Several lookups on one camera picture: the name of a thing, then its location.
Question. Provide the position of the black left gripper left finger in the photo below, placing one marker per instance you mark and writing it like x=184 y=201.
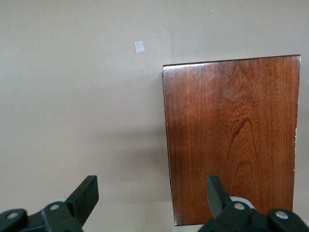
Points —
x=82 y=198

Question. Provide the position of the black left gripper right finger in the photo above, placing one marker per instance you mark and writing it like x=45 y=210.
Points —
x=217 y=200

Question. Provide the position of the dark brown wooden cabinet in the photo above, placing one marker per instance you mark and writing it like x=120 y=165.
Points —
x=229 y=133

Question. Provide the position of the small square tape patch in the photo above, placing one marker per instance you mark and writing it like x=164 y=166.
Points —
x=139 y=47

